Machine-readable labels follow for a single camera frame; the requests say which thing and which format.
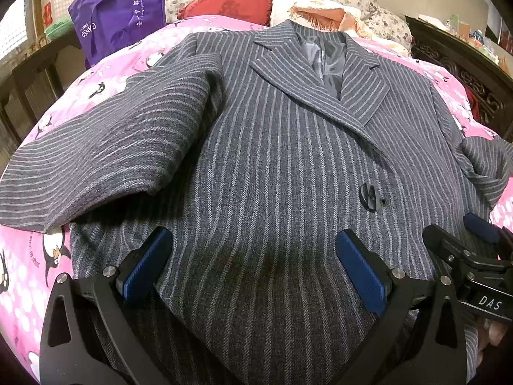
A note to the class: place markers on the person's right hand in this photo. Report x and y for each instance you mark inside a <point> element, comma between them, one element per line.
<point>489,333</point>

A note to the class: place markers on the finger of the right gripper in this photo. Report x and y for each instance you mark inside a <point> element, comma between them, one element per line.
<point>486,231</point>
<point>444,245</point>

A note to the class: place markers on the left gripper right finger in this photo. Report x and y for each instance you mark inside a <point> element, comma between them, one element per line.
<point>418,336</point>

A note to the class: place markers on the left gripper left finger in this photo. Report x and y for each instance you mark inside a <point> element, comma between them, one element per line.
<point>70,351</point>

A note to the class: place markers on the red cloth beside bed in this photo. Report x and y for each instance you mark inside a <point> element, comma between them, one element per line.
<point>472,106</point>

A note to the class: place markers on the white orange pillow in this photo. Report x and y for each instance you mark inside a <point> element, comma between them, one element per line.
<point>323,15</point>

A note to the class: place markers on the red heart cushion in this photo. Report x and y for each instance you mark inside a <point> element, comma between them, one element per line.
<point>252,11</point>

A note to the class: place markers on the pink penguin bedspread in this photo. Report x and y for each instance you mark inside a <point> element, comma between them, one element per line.
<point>32,248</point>

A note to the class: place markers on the dark wooden side table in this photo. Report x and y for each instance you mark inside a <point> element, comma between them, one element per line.
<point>34,85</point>

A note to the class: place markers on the purple tote bag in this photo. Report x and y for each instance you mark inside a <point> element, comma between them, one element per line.
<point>106,26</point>

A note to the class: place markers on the grey pinstriped suit jacket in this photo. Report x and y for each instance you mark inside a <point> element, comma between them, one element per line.
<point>260,192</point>

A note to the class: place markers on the dark carved wooden cabinet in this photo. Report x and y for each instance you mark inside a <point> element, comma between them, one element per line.
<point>491,86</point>

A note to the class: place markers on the green plastic container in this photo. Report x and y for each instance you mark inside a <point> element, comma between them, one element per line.
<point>59,29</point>

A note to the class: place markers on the window with lattice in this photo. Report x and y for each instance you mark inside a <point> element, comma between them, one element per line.
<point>14,37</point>

